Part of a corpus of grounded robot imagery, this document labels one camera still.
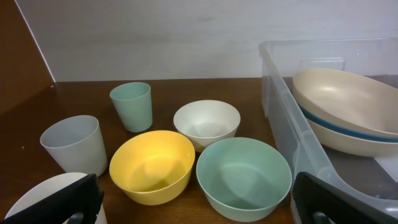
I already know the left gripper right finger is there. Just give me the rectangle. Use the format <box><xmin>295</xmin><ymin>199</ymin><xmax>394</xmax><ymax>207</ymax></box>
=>
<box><xmin>292</xmin><ymin>172</ymin><xmax>397</xmax><ymax>224</ymax></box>

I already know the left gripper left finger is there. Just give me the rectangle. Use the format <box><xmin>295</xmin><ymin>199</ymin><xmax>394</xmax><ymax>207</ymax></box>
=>
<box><xmin>0</xmin><ymin>173</ymin><xmax>104</xmax><ymax>224</ymax></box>

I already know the cream wide bowl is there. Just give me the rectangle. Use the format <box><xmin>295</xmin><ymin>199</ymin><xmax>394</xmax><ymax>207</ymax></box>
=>
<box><xmin>307</xmin><ymin>119</ymin><xmax>397</xmax><ymax>157</ymax></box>
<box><xmin>292</xmin><ymin>68</ymin><xmax>397</xmax><ymax>138</ymax></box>

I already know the blue wide bowl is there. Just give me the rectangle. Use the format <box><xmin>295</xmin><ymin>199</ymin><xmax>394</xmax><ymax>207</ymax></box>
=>
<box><xmin>299</xmin><ymin>106</ymin><xmax>397</xmax><ymax>142</ymax></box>

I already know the green small bowl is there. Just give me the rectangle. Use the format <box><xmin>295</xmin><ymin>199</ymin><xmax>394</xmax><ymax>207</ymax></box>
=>
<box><xmin>196</xmin><ymin>138</ymin><xmax>292</xmax><ymax>222</ymax></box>

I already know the yellow small bowl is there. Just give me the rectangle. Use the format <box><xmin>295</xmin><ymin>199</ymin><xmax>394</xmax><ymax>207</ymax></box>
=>
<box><xmin>109</xmin><ymin>130</ymin><xmax>195</xmax><ymax>205</ymax></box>

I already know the white small bowl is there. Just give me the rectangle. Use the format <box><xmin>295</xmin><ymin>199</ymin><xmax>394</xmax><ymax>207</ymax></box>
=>
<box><xmin>173</xmin><ymin>100</ymin><xmax>241</xmax><ymax>152</ymax></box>

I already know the cream plastic cup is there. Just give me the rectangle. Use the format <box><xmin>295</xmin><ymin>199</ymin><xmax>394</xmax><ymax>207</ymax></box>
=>
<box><xmin>4</xmin><ymin>172</ymin><xmax>108</xmax><ymax>224</ymax></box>

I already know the clear plastic storage bin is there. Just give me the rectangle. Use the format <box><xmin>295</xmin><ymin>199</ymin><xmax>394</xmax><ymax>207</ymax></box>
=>
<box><xmin>259</xmin><ymin>38</ymin><xmax>397</xmax><ymax>218</ymax></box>

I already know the grey plastic cup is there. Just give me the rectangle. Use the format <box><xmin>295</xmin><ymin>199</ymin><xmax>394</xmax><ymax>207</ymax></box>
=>
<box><xmin>40</xmin><ymin>115</ymin><xmax>108</xmax><ymax>176</ymax></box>

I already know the white label in bin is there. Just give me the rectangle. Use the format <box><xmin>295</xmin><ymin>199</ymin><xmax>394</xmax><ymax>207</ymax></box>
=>
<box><xmin>374</xmin><ymin>156</ymin><xmax>398</xmax><ymax>182</ymax></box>

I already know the green plastic cup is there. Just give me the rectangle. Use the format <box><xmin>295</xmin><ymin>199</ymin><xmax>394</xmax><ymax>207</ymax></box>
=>
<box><xmin>109</xmin><ymin>82</ymin><xmax>152</xmax><ymax>133</ymax></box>

